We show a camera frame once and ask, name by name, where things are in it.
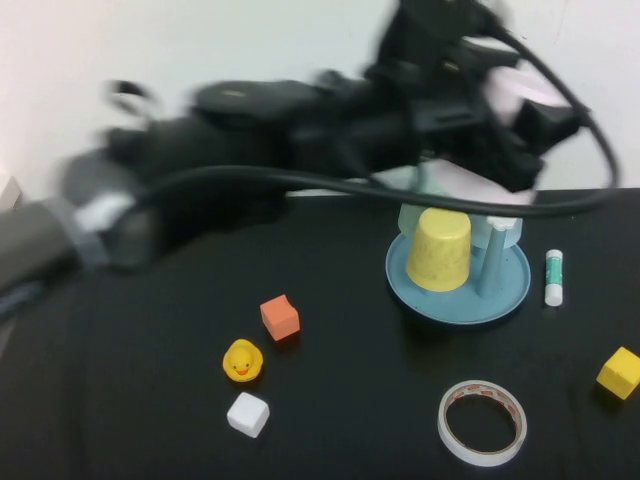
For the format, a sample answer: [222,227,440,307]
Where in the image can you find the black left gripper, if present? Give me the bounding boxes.
[408,44,587,194]

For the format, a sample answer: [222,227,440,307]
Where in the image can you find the white tape roll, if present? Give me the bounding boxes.
[437,379,528,468]

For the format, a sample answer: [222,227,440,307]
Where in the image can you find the blue cup stand with pegs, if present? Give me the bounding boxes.
[384,215,532,326]

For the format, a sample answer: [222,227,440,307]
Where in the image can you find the yellow foam cube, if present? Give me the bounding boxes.
[595,346,640,401]

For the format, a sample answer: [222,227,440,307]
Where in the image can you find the pink plastic cup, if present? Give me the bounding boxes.
[438,68,572,207]

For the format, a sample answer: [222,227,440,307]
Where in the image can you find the yellow plastic cup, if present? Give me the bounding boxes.
[405,207,473,293]

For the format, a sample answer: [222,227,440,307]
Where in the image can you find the yellow rubber duck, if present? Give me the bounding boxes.
[222,338,265,384]

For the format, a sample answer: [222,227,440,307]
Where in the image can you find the orange foam cube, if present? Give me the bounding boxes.
[259,293,301,343]

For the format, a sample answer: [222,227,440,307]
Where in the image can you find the green plastic cup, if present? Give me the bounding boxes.
[398,164,451,236]

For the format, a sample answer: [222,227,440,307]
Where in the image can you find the white foam cube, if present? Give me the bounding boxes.
[226,391,271,440]

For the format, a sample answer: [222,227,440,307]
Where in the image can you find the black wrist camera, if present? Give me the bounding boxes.
[377,0,506,71]

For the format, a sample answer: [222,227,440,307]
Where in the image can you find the light blue plastic cup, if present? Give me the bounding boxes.
[469,214,524,250]

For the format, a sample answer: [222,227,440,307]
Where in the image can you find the white green glue stick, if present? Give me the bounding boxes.
[543,249,565,307]

